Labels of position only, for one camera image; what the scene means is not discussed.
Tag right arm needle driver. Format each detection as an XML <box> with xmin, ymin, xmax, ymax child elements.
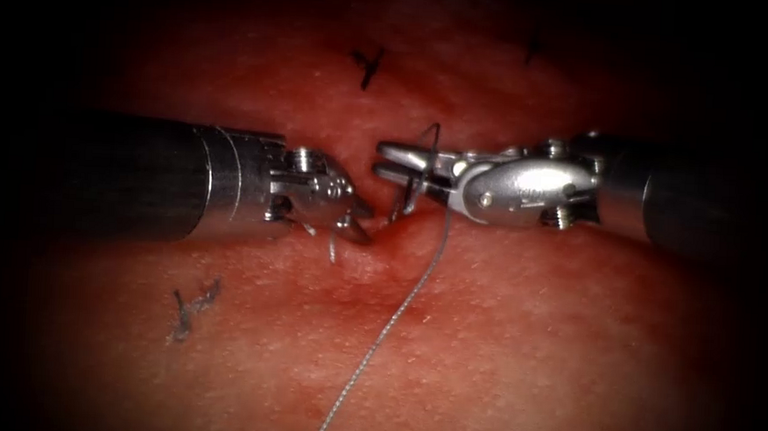
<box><xmin>448</xmin><ymin>129</ymin><xmax>607</xmax><ymax>233</ymax></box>

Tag right arm needle driver jaw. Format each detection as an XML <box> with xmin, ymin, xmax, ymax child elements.
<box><xmin>376</xmin><ymin>141</ymin><xmax>462</xmax><ymax>178</ymax></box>
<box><xmin>369</xmin><ymin>162</ymin><xmax>463</xmax><ymax>205</ymax></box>

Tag left arm needle driver jaw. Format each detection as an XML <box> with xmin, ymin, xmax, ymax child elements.
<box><xmin>335</xmin><ymin>215</ymin><xmax>377</xmax><ymax>247</ymax></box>
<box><xmin>350</xmin><ymin>196</ymin><xmax>378</xmax><ymax>220</ymax></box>

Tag left arm needle driver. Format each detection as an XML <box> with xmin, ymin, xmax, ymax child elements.
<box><xmin>264</xmin><ymin>144</ymin><xmax>361</xmax><ymax>230</ymax></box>

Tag curved needle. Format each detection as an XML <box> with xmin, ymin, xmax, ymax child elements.
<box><xmin>388</xmin><ymin>118</ymin><xmax>444</xmax><ymax>227</ymax></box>

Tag blue thread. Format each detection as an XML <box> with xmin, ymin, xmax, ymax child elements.
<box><xmin>310</xmin><ymin>192</ymin><xmax>455</xmax><ymax>431</ymax></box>

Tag tissue pad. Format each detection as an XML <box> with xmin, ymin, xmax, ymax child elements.
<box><xmin>0</xmin><ymin>0</ymin><xmax>768</xmax><ymax>431</ymax></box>

